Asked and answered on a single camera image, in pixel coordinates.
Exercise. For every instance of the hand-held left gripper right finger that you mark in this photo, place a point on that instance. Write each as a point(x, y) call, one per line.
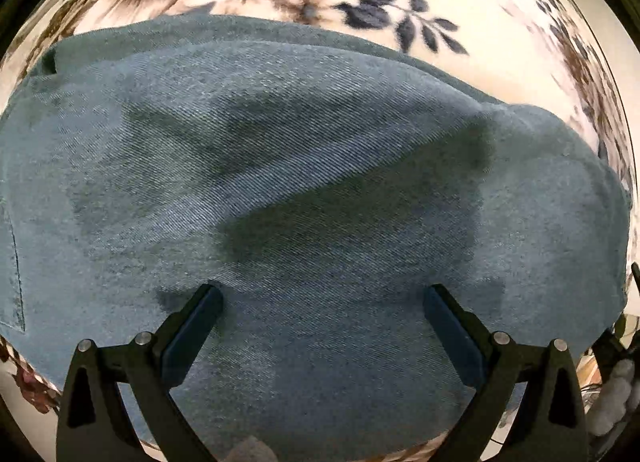
point(452, 329)

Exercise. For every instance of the blue denim pants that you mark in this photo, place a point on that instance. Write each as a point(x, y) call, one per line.
point(300, 152)

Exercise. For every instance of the person's right hand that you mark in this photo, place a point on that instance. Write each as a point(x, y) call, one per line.
point(612, 402)

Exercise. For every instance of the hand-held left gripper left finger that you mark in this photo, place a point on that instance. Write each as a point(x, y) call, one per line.
point(192, 329)

